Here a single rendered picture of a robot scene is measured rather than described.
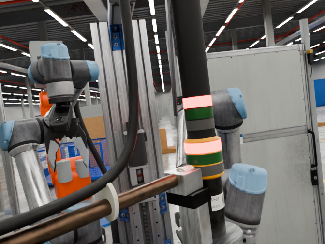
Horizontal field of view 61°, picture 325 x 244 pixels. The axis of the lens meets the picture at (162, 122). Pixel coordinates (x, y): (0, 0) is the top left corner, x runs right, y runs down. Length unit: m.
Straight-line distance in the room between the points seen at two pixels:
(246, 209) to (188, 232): 0.27
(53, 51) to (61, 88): 0.10
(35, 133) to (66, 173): 3.00
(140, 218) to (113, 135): 0.39
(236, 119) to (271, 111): 1.46
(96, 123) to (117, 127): 7.24
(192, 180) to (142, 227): 1.04
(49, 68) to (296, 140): 2.14
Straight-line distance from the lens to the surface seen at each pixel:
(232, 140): 1.05
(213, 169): 0.31
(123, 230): 1.37
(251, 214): 0.59
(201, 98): 0.31
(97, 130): 8.47
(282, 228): 2.69
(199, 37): 0.32
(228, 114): 0.98
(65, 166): 4.19
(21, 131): 1.21
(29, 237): 0.22
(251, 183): 0.58
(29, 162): 1.18
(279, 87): 2.49
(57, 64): 0.83
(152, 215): 1.28
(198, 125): 0.31
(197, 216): 0.31
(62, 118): 0.76
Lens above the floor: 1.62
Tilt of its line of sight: 3 degrees down
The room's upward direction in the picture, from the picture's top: 7 degrees counter-clockwise
